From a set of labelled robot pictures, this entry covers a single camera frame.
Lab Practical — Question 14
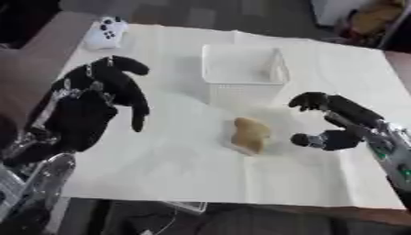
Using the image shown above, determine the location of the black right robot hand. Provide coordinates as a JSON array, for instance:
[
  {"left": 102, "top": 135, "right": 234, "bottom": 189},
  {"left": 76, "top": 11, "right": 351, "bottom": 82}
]
[{"left": 287, "top": 91, "right": 385, "bottom": 151}]

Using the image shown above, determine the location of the yellow bag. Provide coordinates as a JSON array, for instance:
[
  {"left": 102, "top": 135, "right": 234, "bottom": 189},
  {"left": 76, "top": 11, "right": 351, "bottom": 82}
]
[{"left": 350, "top": 2, "right": 406, "bottom": 36}]

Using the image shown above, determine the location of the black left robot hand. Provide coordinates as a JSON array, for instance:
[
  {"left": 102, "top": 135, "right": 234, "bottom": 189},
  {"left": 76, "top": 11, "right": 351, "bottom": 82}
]
[{"left": 3, "top": 55, "right": 153, "bottom": 166}]

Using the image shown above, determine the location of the white game controller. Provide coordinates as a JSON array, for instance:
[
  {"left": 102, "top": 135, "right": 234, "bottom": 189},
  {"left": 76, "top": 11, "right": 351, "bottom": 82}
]
[{"left": 82, "top": 16, "right": 130, "bottom": 50}]

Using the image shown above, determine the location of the white plastic mesh basket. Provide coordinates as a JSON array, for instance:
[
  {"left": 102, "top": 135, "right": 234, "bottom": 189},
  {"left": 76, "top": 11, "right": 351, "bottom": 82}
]
[{"left": 200, "top": 43, "right": 293, "bottom": 106}]

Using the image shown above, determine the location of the tan bread-shaped toy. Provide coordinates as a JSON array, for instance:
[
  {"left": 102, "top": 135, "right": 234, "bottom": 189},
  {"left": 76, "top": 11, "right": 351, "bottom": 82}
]
[{"left": 229, "top": 117, "right": 273, "bottom": 156}]

